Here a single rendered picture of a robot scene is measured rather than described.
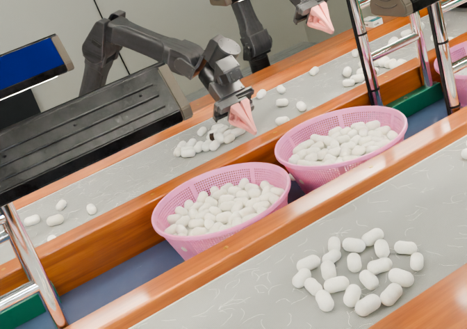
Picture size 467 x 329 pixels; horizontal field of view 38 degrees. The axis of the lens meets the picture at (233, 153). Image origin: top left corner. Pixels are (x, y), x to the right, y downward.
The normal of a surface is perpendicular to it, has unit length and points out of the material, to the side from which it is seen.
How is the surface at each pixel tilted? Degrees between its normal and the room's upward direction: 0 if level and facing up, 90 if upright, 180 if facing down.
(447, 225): 0
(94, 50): 90
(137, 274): 0
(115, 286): 0
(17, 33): 90
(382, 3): 90
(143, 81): 58
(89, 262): 90
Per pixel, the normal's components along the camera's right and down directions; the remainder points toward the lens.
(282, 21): 0.49, 0.20
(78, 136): 0.24, -0.29
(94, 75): -0.45, 0.59
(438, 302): -0.29, -0.88
